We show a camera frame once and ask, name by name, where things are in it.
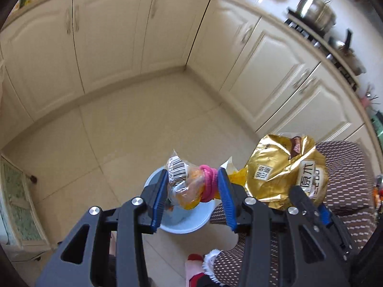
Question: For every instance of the cream kitchen base cabinets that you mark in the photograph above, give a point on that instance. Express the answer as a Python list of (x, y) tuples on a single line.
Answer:
[(113, 41)]

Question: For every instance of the green appliance on counter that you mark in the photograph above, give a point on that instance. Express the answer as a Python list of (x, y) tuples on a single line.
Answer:
[(377, 128)]

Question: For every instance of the yellow plastic wrapper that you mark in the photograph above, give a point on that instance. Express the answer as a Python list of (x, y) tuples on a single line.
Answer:
[(236, 176)]

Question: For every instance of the glass door side cabinet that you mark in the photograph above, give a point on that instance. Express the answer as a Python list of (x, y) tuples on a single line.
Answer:
[(18, 203)]

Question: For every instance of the steel cooking pot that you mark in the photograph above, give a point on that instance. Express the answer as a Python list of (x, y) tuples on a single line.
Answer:
[(314, 12)]

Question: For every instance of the gold foil snack bag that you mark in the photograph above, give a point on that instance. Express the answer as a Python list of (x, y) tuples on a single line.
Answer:
[(275, 161)]

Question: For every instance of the black gas stove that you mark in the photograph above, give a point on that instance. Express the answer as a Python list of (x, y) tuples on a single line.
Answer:
[(320, 46)]

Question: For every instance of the brown dotted cushioned stool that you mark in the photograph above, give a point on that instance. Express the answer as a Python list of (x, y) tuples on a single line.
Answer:
[(344, 170)]

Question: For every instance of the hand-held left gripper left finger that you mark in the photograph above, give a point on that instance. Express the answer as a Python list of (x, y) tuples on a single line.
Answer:
[(158, 197)]

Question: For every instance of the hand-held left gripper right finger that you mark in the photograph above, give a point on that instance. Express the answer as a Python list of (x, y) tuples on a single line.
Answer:
[(224, 197)]

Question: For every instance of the pale blue plastic bucket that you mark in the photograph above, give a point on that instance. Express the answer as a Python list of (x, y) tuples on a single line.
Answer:
[(185, 224)]

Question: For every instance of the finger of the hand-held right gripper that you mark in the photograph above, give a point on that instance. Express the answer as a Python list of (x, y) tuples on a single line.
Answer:
[(324, 215)]

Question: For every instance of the red pink slipper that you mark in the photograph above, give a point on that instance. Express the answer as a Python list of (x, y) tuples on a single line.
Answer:
[(194, 270)]

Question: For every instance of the pink bottle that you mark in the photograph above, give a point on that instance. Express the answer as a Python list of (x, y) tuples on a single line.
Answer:
[(368, 100)]

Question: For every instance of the steel kettle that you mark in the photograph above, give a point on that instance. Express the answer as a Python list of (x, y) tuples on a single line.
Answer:
[(347, 55)]

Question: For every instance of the clear plastic food bag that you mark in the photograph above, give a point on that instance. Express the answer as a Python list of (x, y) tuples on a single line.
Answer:
[(182, 170)]

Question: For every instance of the dark door stopper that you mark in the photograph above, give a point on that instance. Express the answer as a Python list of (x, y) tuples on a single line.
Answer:
[(33, 179)]

